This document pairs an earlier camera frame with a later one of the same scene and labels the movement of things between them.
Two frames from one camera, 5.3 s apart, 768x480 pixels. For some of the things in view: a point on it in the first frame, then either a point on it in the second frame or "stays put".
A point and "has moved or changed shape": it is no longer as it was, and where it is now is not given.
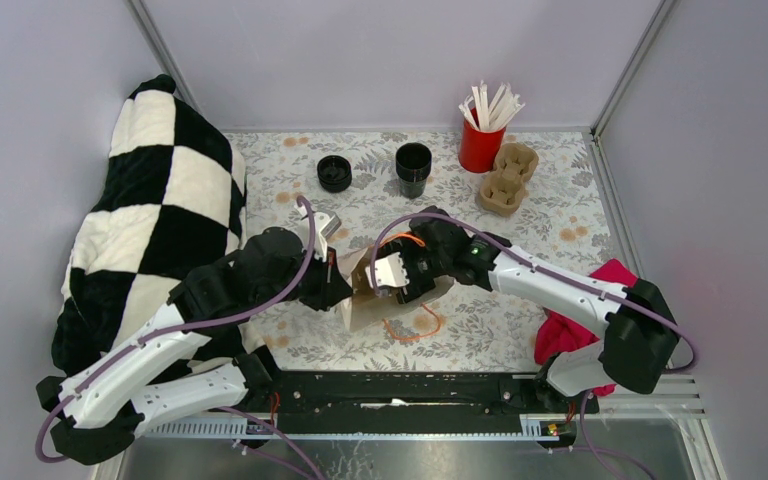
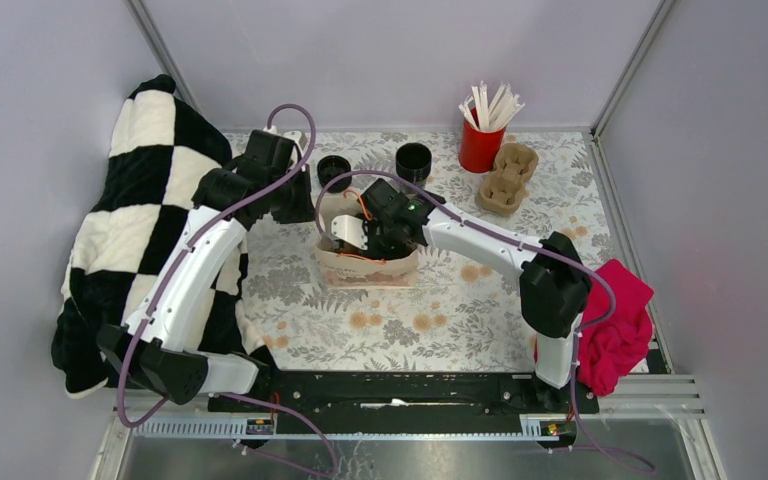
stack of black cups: x=413 y=162 stays put
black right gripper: x=406 y=244 → x=371 y=226
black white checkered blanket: x=169 y=205 stays put
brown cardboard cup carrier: x=505 y=189 stays put
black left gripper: x=332 y=287 → x=305 y=211
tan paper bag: x=365 y=308 has moved or changed shape
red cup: x=479 y=149 stays put
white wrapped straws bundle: x=487 y=117 stays put
